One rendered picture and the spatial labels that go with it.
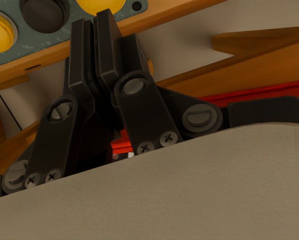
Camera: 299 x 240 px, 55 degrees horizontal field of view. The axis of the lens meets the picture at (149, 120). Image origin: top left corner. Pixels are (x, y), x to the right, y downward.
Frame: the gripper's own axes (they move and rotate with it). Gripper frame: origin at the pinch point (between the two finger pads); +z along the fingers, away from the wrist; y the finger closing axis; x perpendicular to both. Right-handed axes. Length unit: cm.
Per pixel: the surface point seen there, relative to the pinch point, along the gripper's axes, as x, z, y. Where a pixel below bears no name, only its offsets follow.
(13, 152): -51, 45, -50
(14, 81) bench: -47, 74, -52
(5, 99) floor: -58, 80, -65
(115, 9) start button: -1.2, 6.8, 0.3
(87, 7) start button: -0.5, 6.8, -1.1
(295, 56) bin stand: -15.6, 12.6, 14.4
